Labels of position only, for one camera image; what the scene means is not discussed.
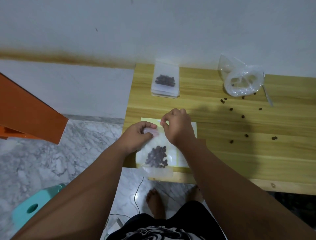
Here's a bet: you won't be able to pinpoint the slim metal spoon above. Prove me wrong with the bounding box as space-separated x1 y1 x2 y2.
262 72 274 107

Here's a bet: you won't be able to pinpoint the pale yellow sticker sheet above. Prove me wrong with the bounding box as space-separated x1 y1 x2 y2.
136 117 198 168

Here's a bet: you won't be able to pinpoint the coffee beans in held bag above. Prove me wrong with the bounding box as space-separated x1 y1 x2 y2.
145 146 168 169

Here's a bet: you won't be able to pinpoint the person's foot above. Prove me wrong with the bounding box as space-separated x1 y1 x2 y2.
146 188 166 220
186 185 204 203

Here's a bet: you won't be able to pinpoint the scattered loose coffee beans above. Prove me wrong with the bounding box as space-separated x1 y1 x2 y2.
220 92 278 144

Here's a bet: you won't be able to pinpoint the person's left foot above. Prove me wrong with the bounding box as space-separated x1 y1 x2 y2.
146 188 166 220

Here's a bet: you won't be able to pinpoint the person's left forearm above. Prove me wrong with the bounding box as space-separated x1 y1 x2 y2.
11 140 139 240

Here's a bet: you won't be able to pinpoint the person's left hand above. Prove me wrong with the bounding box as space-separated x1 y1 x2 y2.
121 121 158 155

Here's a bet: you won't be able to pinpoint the stack of filled zip bags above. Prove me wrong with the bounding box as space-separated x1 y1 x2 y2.
151 59 181 99

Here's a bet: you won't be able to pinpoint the black printed shorts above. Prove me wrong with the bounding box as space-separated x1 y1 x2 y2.
106 200 228 240

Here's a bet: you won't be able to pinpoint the large crumpled clear plastic bag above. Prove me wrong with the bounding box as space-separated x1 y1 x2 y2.
218 54 265 97

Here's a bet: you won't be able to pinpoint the person's right hand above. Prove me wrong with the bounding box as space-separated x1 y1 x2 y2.
160 108 196 147

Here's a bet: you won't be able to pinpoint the clear zip bag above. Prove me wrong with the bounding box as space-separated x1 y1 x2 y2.
135 125 174 179

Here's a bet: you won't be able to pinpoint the person's right foot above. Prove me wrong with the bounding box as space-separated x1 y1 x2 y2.
186 185 204 203

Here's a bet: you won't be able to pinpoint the person's right forearm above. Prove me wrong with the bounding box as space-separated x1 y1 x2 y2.
174 137 316 240

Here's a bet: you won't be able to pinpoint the teal plastic stool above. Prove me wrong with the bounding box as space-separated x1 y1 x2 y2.
11 183 67 230

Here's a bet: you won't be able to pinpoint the orange wooden furniture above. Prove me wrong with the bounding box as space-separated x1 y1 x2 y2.
0 72 69 145

